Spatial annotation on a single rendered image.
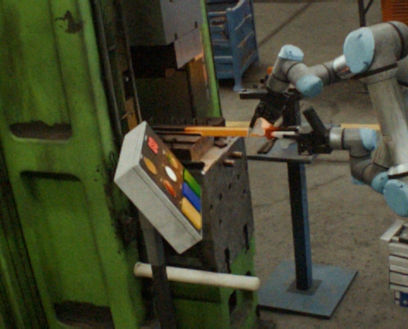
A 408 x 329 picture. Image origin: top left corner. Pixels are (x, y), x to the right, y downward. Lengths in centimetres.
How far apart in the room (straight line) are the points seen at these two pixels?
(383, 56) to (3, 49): 125
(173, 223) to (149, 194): 11
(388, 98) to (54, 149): 110
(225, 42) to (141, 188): 450
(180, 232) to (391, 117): 65
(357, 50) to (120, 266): 110
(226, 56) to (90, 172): 412
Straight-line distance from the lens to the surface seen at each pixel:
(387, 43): 203
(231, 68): 642
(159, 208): 196
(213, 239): 265
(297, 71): 236
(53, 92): 244
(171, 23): 243
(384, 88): 202
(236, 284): 240
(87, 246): 264
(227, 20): 630
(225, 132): 260
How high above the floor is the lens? 191
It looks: 19 degrees down
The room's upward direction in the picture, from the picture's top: 9 degrees counter-clockwise
